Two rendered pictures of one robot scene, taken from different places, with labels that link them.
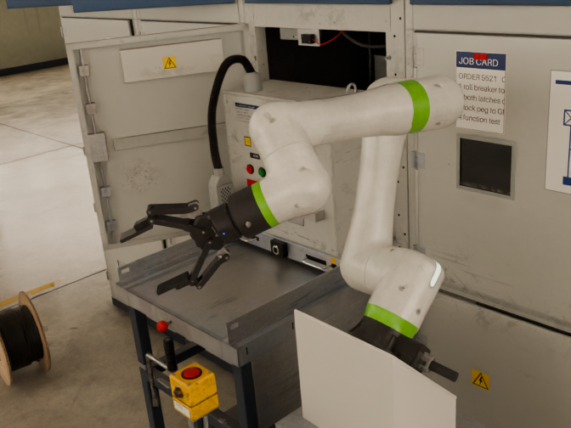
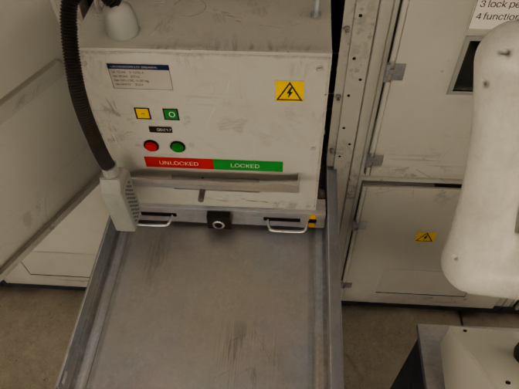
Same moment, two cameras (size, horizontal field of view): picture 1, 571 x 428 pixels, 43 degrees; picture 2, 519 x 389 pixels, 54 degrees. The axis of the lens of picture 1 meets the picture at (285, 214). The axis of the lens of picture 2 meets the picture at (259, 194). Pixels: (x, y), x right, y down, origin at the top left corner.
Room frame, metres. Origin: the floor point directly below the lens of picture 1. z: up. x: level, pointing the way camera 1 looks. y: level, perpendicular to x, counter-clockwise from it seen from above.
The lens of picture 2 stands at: (1.54, 0.47, 1.95)
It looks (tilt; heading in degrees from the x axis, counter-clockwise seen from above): 51 degrees down; 317
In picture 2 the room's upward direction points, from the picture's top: 2 degrees counter-clockwise
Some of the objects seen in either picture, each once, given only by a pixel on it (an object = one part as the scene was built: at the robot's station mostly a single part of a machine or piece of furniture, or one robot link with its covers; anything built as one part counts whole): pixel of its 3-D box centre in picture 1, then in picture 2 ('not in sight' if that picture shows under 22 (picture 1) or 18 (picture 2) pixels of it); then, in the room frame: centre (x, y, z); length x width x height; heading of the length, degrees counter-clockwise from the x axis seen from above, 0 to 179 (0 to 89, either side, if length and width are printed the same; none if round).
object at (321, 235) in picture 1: (276, 173); (210, 145); (2.18, 0.02, 1.15); 0.48 x 0.01 x 0.48; 41
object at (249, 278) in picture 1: (257, 280); (217, 270); (2.10, 0.11, 0.82); 0.68 x 0.62 x 0.06; 131
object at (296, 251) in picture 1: (286, 244); (221, 209); (2.19, 0.00, 0.90); 0.54 x 0.05 x 0.06; 41
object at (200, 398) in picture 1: (194, 391); not in sight; (1.46, 0.25, 0.85); 0.08 x 0.08 x 0.10; 41
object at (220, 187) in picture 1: (223, 199); (121, 196); (2.29, 0.21, 1.04); 0.08 x 0.05 x 0.17; 131
